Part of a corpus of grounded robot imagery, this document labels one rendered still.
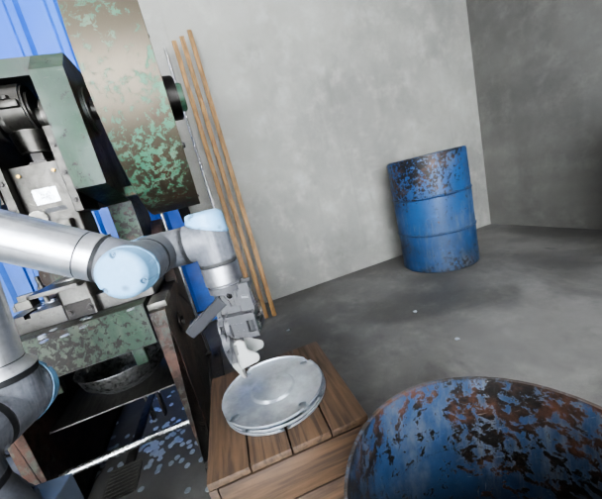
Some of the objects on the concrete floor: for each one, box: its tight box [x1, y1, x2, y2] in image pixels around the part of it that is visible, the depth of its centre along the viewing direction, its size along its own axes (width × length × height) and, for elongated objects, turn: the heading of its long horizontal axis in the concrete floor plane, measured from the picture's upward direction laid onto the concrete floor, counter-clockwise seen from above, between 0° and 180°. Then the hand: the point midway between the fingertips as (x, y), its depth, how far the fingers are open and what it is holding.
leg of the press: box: [147, 219, 225, 472], centre depth 144 cm, size 92×12×90 cm, turn 66°
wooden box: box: [207, 342, 368, 499], centre depth 90 cm, size 40×38×35 cm
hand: (242, 368), depth 68 cm, fingers closed
